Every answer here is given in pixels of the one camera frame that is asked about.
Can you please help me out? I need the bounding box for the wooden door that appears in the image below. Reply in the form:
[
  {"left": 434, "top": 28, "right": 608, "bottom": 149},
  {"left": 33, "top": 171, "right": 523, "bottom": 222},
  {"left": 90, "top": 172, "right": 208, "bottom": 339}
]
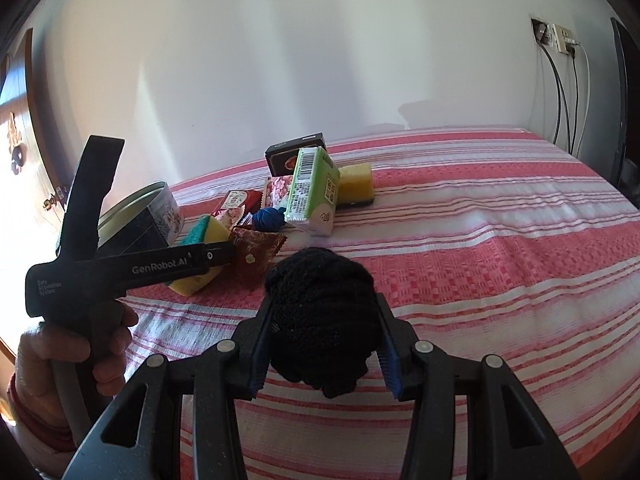
[{"left": 1, "top": 29, "right": 67, "bottom": 223}]

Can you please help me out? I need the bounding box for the brass door knob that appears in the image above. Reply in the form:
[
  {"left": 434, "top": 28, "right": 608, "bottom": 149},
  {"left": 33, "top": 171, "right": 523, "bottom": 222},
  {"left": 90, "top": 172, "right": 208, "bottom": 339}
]
[{"left": 42, "top": 186, "right": 68, "bottom": 211}]

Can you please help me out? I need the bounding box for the dark red foil packet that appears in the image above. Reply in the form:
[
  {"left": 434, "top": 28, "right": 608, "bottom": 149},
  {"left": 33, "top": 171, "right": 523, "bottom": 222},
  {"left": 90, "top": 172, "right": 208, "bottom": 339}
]
[{"left": 229, "top": 228, "right": 286, "bottom": 289}]

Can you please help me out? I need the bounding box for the round cookie tin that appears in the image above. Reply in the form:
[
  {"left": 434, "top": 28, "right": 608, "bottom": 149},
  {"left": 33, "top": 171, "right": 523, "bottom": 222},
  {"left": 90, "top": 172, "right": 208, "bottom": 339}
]
[{"left": 96, "top": 182, "right": 184, "bottom": 258}]

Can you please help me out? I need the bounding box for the red white striped tablecloth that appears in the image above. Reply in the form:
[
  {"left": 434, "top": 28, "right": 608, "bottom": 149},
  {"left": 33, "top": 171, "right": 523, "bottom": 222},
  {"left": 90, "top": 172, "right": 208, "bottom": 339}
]
[{"left": 126, "top": 128, "right": 639, "bottom": 479}]

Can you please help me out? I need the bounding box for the green juice carton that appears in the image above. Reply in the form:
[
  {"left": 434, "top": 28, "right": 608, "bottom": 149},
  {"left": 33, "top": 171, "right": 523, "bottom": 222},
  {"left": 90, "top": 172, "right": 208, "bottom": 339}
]
[{"left": 284, "top": 146, "right": 340, "bottom": 236}]

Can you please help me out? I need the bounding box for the yellow green sponge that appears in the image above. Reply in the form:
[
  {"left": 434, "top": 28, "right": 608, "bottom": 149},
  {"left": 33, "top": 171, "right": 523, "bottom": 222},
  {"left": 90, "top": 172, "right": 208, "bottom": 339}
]
[{"left": 167, "top": 216, "right": 230, "bottom": 297}]

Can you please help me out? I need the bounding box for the blue small yarn ball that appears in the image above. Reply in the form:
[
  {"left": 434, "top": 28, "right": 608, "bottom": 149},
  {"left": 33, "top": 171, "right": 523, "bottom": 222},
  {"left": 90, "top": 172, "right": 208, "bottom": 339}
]
[{"left": 252, "top": 207, "right": 285, "bottom": 233}]

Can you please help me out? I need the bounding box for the dark navy yarn ball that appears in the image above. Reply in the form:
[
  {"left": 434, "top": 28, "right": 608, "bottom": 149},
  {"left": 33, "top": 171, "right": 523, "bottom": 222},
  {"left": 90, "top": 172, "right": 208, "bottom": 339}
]
[{"left": 265, "top": 247, "right": 380, "bottom": 399}]

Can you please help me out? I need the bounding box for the yellow sponge dark bottom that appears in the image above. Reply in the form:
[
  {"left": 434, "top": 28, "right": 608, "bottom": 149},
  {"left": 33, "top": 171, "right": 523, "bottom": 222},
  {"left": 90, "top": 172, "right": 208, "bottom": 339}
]
[{"left": 336, "top": 162, "right": 374, "bottom": 207}]

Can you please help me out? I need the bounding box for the door hanging ornament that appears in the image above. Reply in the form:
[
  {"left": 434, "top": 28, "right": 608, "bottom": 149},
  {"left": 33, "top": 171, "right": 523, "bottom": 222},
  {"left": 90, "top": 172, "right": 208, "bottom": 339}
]
[{"left": 6, "top": 112, "right": 26, "bottom": 176}]

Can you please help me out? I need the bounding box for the white power cable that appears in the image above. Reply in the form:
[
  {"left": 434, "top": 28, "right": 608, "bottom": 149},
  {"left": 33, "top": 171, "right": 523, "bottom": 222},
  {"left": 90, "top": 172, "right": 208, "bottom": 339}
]
[{"left": 574, "top": 41, "right": 592, "bottom": 158}]

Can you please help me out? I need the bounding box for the wall power socket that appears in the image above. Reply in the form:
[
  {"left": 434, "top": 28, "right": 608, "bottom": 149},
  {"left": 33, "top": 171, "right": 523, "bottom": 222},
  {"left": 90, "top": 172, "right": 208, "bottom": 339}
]
[{"left": 530, "top": 18, "right": 579, "bottom": 55}]

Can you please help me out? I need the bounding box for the black small box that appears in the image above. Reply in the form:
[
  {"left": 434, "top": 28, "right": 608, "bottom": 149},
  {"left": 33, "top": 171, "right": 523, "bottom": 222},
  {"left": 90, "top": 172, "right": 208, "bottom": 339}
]
[{"left": 265, "top": 132, "right": 326, "bottom": 177}]

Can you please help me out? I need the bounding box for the person's left hand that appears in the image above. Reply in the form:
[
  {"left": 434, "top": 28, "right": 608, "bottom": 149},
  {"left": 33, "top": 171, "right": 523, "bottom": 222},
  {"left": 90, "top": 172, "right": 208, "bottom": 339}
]
[{"left": 14, "top": 306, "right": 139, "bottom": 428}]

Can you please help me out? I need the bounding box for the red snack packet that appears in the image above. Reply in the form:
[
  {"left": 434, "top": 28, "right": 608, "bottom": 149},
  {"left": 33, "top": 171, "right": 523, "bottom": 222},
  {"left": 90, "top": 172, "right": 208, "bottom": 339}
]
[{"left": 212, "top": 190, "right": 262, "bottom": 230}]

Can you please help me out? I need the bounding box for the black power cable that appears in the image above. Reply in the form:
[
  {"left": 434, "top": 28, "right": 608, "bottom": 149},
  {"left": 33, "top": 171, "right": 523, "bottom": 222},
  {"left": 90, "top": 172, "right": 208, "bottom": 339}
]
[{"left": 537, "top": 39, "right": 582, "bottom": 154}]

